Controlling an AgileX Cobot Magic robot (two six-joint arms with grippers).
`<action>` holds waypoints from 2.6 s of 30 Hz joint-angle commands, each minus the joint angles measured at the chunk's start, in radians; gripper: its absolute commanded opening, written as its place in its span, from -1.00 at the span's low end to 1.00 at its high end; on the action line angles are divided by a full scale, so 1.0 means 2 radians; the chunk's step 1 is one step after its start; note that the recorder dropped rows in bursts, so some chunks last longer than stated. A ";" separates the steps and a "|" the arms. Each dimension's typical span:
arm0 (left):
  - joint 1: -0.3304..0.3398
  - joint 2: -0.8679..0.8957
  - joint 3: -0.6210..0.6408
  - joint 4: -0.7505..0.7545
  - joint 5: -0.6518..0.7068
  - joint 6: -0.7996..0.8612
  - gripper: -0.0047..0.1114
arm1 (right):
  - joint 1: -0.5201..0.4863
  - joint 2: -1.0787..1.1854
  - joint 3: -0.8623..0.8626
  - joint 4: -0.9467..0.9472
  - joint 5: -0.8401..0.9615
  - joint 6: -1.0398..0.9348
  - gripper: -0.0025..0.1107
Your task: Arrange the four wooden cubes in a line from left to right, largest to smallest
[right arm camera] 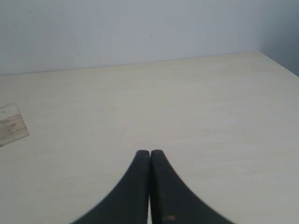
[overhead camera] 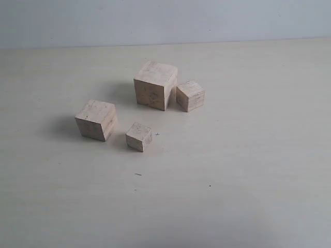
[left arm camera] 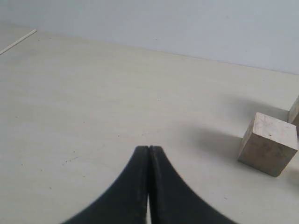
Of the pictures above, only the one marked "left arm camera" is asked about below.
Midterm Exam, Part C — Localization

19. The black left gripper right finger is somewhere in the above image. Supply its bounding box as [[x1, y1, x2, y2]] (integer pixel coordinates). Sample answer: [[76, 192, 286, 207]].
[[148, 146, 231, 224]]

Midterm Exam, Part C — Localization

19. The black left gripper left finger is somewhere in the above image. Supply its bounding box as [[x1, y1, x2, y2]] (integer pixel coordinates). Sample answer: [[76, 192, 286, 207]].
[[64, 146, 150, 224]]

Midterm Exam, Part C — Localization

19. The second largest wooden cube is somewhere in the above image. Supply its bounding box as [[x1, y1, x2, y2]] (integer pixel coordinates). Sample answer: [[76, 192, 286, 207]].
[[237, 112, 298, 177]]

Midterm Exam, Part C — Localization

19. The white strip on table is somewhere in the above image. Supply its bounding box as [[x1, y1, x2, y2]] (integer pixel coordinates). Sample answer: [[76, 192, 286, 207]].
[[0, 29, 37, 55]]

